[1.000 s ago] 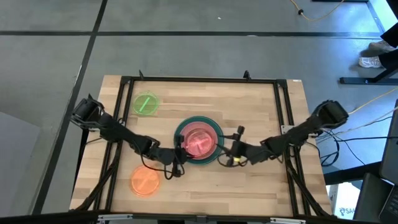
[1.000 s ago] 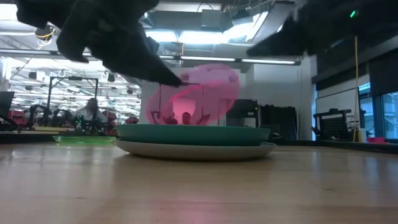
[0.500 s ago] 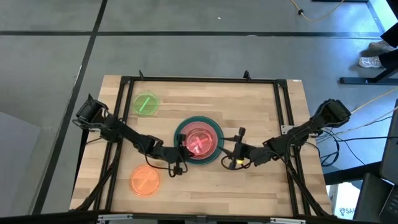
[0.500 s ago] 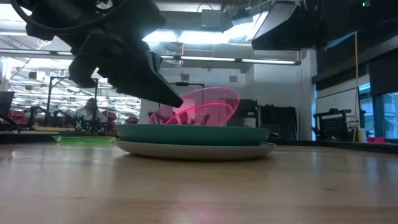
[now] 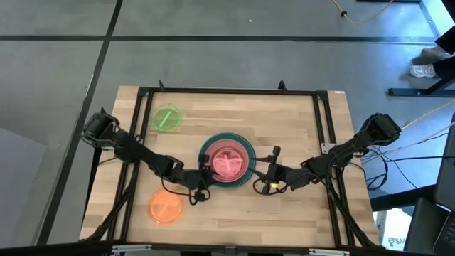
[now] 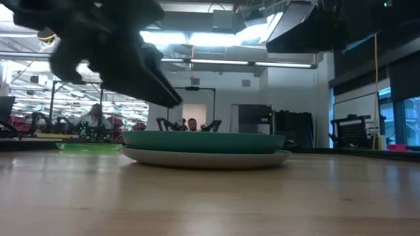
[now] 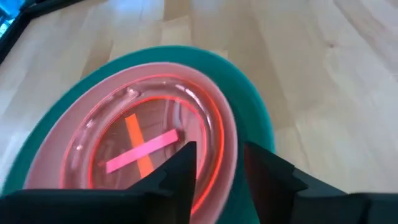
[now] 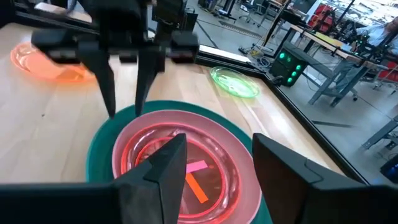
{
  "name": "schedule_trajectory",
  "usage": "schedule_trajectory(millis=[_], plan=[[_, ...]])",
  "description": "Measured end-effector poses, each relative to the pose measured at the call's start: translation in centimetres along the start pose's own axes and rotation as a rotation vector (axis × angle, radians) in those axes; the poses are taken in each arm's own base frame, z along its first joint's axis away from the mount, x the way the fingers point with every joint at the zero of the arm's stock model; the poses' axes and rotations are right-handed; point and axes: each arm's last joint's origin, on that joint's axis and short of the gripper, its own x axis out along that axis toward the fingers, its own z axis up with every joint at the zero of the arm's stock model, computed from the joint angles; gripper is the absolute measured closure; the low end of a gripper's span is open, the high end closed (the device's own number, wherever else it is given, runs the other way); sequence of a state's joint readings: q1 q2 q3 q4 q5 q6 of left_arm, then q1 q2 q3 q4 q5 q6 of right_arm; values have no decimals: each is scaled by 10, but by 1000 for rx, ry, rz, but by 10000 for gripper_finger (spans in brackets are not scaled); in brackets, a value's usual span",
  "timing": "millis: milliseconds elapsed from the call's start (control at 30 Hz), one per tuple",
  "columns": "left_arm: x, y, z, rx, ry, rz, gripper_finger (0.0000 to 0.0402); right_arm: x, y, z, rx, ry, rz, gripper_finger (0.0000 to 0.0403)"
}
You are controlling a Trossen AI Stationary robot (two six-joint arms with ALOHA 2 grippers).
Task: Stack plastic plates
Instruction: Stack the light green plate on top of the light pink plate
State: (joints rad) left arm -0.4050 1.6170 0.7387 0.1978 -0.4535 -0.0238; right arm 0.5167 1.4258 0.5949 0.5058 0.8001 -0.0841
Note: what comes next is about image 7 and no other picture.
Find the pink tape strip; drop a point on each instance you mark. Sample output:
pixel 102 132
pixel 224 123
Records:
pixel 155 145

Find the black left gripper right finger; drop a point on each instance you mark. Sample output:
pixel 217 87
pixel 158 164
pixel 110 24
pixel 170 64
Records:
pixel 273 193

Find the orange tape strip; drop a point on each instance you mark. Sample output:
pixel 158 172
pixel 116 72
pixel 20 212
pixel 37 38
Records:
pixel 133 130

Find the large teal plastic plate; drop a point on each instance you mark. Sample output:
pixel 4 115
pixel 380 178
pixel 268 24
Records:
pixel 217 71

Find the pink transparent plastic plate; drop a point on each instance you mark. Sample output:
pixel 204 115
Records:
pixel 219 96
pixel 161 88

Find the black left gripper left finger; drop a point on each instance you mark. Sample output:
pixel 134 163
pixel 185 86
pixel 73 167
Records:
pixel 174 186

